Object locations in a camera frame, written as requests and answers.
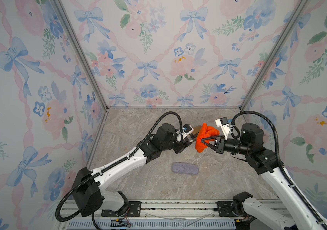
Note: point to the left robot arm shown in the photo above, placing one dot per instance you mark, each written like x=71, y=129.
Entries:
x=93, y=195

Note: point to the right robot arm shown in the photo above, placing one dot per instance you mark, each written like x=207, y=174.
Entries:
x=304, y=216

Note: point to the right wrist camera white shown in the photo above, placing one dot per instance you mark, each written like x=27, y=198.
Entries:
x=225, y=126

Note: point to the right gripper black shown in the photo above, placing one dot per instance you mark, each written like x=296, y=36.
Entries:
x=219, y=142

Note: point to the orange microfiber cloth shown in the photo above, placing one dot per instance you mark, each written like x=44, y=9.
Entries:
x=206, y=132

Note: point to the brown plaid eyeglass case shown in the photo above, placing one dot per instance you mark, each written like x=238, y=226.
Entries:
x=194, y=134

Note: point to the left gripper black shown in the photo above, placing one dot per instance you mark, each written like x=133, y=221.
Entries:
x=181, y=146

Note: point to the purple fabric eyeglass case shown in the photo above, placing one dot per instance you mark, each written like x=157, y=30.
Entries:
x=185, y=168

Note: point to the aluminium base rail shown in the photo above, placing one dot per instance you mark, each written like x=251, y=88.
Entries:
x=167, y=215

